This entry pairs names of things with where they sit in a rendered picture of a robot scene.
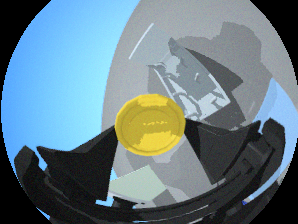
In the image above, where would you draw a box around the yellow plate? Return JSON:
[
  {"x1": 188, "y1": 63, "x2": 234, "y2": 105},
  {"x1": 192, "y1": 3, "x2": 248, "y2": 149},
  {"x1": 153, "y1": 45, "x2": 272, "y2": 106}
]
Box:
[{"x1": 114, "y1": 95, "x2": 186, "y2": 156}]

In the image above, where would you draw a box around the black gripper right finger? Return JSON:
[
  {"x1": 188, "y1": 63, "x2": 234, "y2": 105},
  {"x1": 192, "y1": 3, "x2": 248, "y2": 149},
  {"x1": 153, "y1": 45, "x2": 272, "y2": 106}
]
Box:
[{"x1": 184, "y1": 117, "x2": 262, "y2": 185}]

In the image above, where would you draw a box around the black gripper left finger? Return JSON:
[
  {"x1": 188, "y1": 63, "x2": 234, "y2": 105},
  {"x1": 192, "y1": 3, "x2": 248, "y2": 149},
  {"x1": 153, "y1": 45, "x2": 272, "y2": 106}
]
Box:
[{"x1": 36, "y1": 125, "x2": 118, "y2": 202}]

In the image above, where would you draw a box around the light blue square mat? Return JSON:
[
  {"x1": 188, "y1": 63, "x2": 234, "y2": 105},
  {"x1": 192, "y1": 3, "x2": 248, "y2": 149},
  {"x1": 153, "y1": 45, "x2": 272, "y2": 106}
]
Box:
[{"x1": 249, "y1": 77, "x2": 298, "y2": 200}]

